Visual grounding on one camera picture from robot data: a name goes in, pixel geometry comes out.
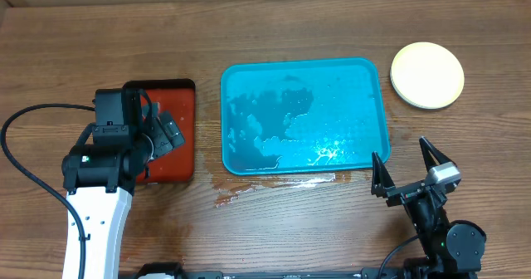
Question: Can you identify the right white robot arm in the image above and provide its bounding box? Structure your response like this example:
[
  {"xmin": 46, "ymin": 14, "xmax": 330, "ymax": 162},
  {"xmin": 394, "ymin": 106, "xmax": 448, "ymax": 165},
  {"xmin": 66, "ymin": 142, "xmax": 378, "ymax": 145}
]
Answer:
[{"xmin": 371, "ymin": 137, "xmax": 487, "ymax": 278}]

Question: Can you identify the teal plastic tray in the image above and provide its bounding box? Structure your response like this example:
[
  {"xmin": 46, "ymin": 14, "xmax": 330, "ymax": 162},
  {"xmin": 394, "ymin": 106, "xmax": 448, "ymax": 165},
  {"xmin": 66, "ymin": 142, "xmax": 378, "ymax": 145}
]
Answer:
[{"xmin": 220, "ymin": 57, "xmax": 392, "ymax": 176}]

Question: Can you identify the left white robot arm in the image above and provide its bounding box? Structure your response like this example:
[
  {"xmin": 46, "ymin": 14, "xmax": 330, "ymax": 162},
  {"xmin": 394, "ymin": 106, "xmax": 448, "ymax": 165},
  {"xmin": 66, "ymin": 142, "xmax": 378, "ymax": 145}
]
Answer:
[{"xmin": 61, "ymin": 89, "xmax": 185, "ymax": 278}]

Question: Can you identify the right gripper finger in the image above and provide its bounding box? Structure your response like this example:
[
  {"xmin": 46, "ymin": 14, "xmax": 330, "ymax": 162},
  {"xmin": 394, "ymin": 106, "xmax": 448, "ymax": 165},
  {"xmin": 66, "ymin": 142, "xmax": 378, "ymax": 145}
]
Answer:
[
  {"xmin": 419, "ymin": 136, "xmax": 454, "ymax": 171},
  {"xmin": 371, "ymin": 152, "xmax": 395, "ymax": 197}
]

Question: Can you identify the yellow-green plate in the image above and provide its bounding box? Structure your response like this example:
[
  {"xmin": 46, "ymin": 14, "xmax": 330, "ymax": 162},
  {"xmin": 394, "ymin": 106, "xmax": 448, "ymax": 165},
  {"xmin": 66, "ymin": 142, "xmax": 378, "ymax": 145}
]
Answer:
[{"xmin": 390, "ymin": 42, "xmax": 465, "ymax": 110}]

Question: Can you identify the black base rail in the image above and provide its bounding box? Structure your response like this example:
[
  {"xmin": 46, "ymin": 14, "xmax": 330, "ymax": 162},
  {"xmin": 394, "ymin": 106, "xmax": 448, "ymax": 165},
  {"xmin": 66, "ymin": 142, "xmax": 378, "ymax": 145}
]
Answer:
[{"xmin": 118, "ymin": 262, "xmax": 478, "ymax": 279}]

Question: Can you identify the red black-rimmed tray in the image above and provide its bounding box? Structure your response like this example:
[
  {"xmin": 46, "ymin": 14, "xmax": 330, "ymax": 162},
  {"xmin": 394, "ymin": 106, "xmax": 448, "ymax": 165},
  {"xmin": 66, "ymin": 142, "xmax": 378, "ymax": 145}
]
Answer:
[{"xmin": 124, "ymin": 78, "xmax": 196, "ymax": 184}]

